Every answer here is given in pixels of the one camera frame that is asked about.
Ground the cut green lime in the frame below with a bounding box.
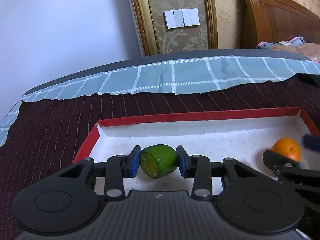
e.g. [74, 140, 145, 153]
[139, 144, 179, 179]

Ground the red shallow cardboard box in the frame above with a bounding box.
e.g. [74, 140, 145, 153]
[73, 107, 320, 196]

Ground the dark maroon striped cloth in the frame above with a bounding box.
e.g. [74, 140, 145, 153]
[1, 74, 319, 239]

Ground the teal checked tablecloth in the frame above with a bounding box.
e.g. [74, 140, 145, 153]
[1, 55, 319, 145]

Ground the clothes pile on bed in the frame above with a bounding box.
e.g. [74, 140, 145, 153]
[256, 36, 319, 63]

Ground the wooden bed headboard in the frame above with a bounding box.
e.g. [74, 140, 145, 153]
[240, 0, 319, 49]

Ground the white wall switch panel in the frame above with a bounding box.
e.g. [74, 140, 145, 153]
[163, 8, 200, 29]

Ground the gold picture frame panel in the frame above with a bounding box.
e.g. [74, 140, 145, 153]
[131, 0, 218, 56]

